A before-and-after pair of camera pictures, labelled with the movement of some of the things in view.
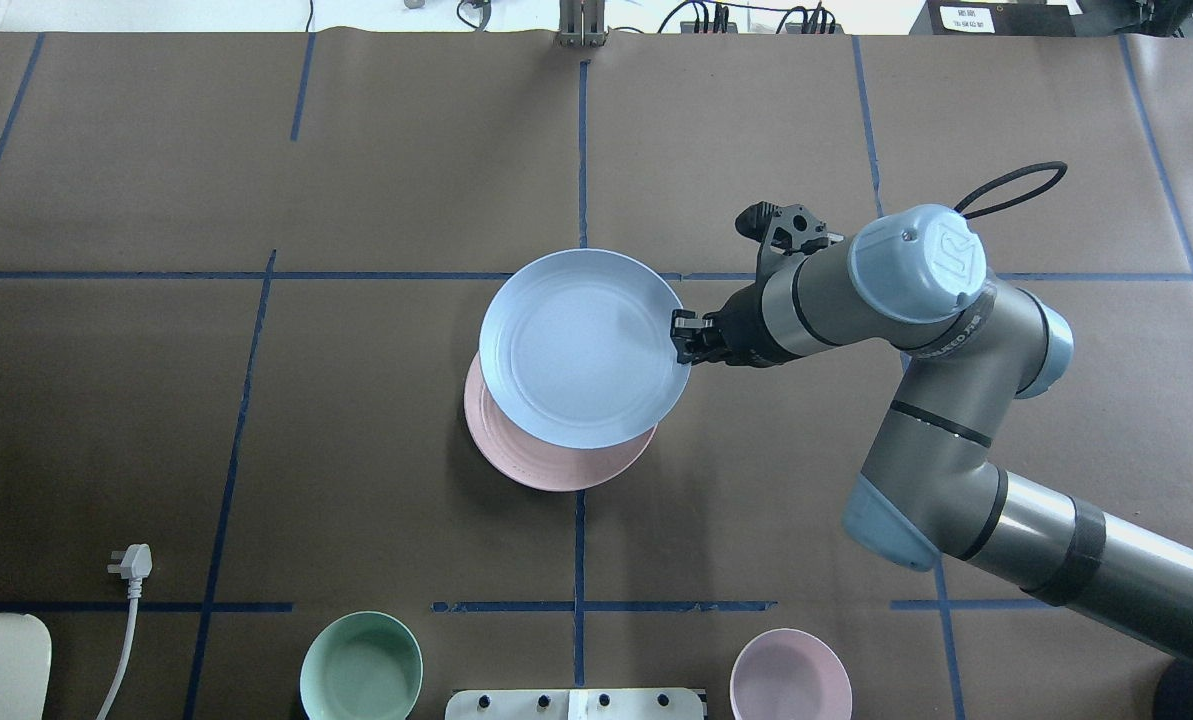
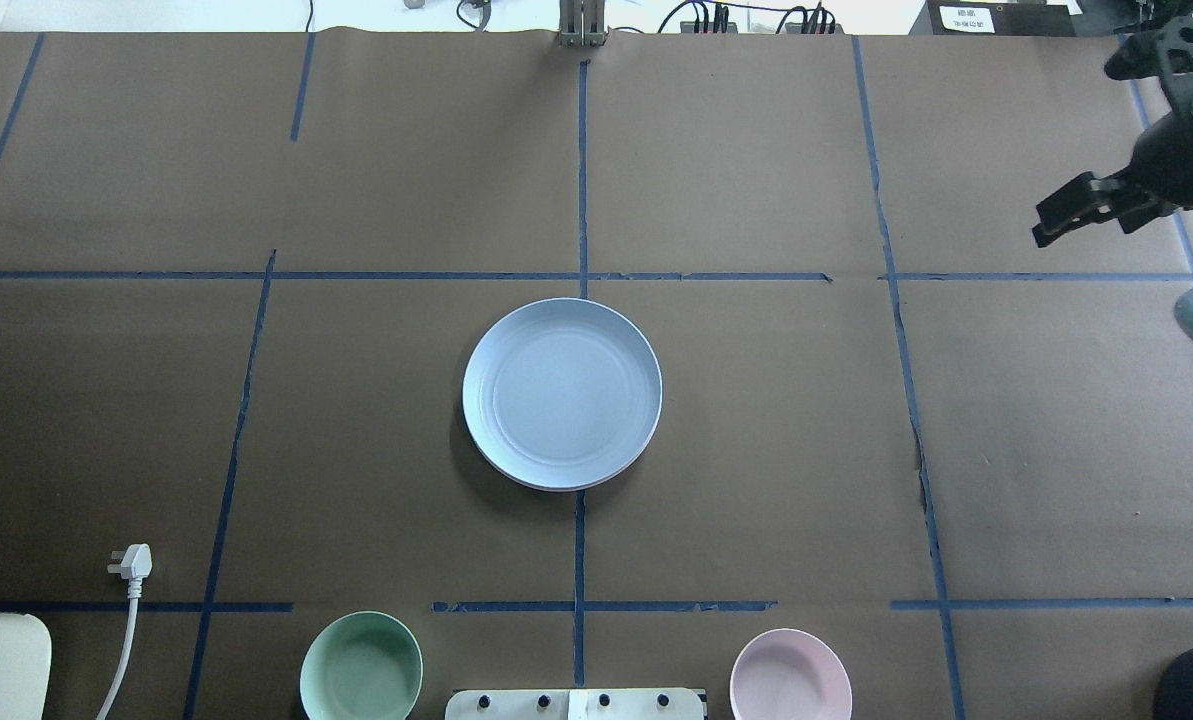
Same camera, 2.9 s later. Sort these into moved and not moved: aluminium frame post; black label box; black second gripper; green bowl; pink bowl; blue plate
Moved: blue plate; black second gripper
Not moved: black label box; aluminium frame post; green bowl; pink bowl
